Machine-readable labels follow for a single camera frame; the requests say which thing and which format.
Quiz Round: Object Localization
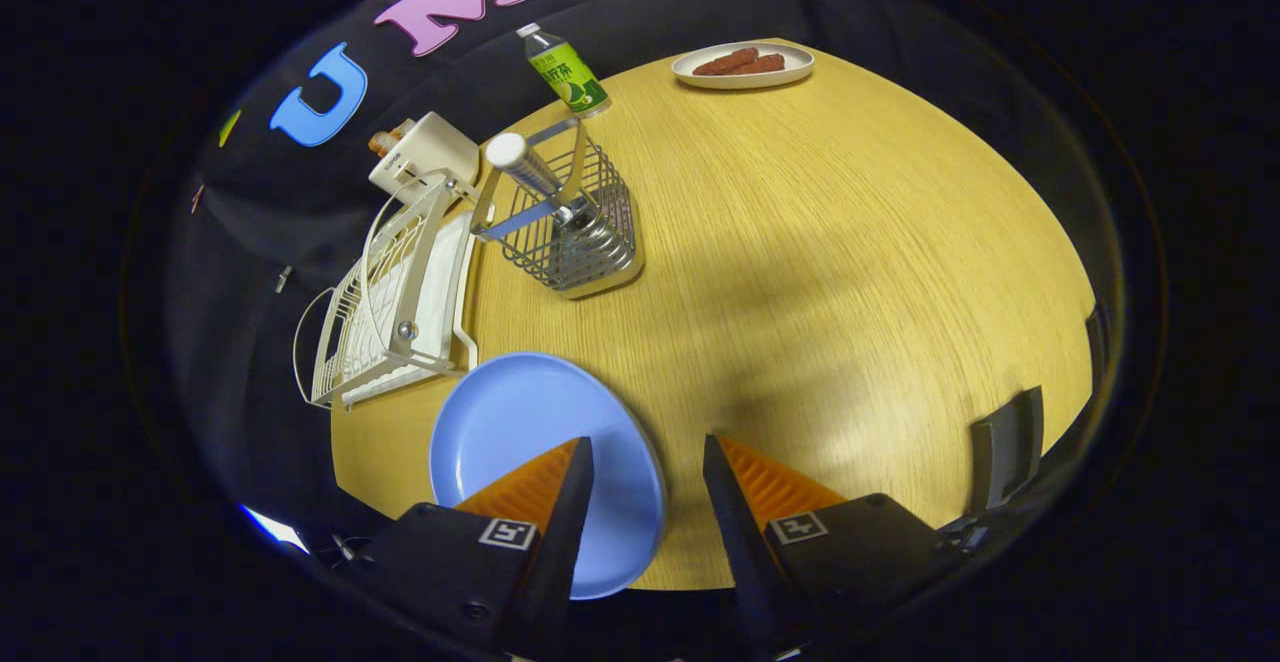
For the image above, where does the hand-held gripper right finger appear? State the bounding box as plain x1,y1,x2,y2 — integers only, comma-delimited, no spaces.
703,434,961,659

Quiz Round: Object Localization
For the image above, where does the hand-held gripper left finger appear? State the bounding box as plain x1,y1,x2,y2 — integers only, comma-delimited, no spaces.
360,437,594,659

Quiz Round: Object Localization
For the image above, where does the blue plate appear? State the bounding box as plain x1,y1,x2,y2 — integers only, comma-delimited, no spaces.
429,352,668,601

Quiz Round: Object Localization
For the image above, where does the metal wire basket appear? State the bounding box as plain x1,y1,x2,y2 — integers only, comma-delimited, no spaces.
470,118,646,301

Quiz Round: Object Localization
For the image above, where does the white wire dish rack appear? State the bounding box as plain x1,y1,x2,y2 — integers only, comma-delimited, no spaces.
293,170,482,411

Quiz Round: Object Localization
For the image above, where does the checkered handle metal spoon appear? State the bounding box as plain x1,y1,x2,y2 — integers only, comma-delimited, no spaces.
486,132,601,243

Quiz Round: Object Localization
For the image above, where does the white oval dish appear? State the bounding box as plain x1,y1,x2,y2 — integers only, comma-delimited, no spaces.
671,40,816,91

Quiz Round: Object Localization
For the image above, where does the computer monitor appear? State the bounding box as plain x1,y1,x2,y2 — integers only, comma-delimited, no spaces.
240,505,311,554

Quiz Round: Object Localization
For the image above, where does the white toaster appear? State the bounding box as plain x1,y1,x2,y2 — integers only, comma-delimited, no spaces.
368,112,481,205

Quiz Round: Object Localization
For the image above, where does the green label tea bottle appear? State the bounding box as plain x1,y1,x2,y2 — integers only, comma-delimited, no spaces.
516,23,611,119

